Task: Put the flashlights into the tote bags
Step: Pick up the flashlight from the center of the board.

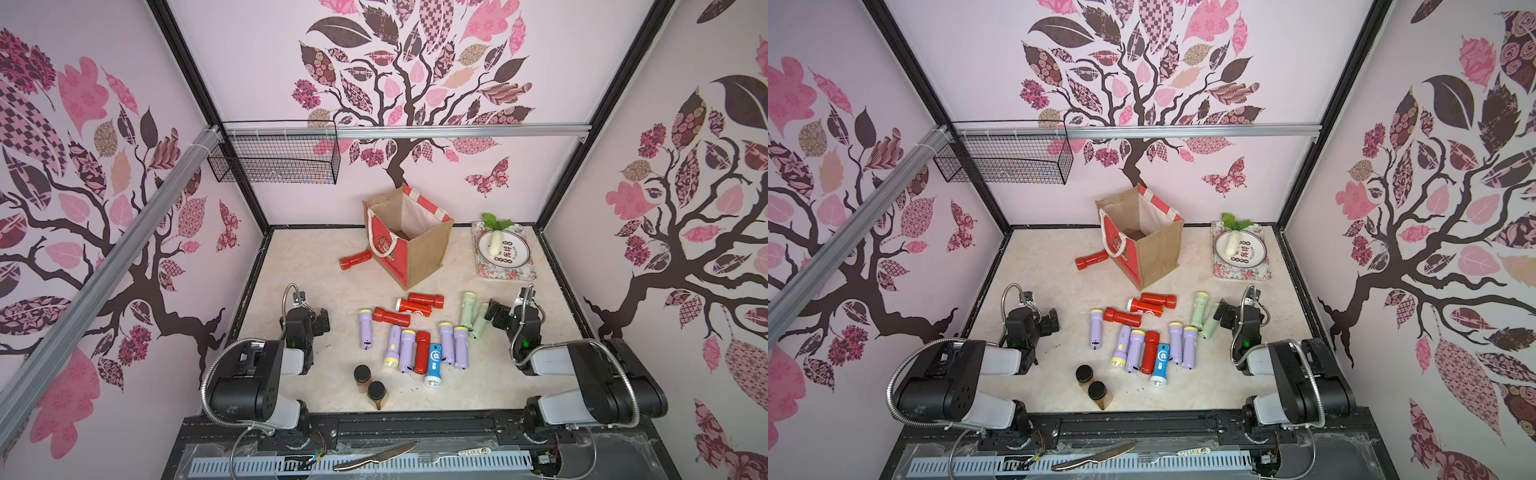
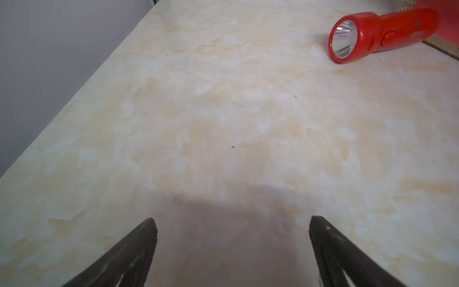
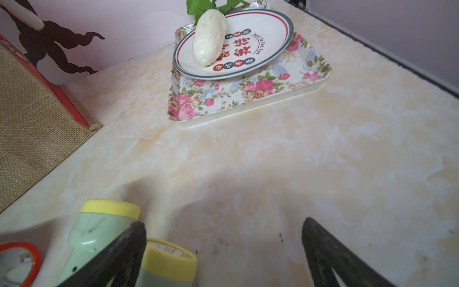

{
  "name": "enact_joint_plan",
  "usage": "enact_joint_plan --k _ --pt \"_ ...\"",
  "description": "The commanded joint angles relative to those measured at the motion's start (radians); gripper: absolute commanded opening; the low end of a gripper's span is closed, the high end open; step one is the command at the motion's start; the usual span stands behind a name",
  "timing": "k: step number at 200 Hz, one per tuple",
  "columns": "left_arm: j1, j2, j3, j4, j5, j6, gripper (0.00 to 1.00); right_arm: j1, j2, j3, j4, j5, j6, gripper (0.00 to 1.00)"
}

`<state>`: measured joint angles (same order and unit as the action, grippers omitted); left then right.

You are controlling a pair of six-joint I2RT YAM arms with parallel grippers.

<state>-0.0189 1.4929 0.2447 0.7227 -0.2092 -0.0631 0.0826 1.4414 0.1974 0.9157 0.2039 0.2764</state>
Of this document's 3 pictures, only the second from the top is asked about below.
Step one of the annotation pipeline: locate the red flashlight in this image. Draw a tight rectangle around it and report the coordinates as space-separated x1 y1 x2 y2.
328 8 441 63

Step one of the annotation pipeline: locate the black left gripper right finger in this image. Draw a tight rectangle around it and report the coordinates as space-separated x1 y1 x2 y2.
309 216 405 287

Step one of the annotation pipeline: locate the red and brown tote bag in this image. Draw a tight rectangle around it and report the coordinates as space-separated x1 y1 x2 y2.
396 0 459 60

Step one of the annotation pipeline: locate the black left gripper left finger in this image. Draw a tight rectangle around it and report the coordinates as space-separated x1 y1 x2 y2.
64 218 158 287

